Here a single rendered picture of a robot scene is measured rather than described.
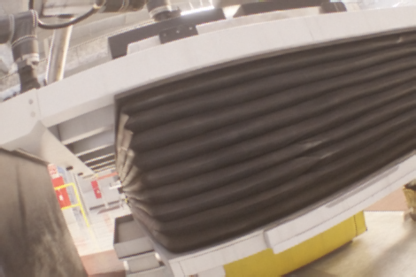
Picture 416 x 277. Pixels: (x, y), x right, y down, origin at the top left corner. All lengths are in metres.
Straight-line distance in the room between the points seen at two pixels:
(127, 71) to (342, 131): 0.49
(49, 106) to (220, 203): 0.41
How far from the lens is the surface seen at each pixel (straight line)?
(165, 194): 0.94
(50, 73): 2.91
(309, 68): 1.06
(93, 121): 1.34
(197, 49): 0.95
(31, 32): 1.45
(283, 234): 0.94
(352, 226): 1.98
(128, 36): 1.59
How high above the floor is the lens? 0.59
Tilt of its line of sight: 4 degrees up
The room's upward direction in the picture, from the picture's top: 18 degrees counter-clockwise
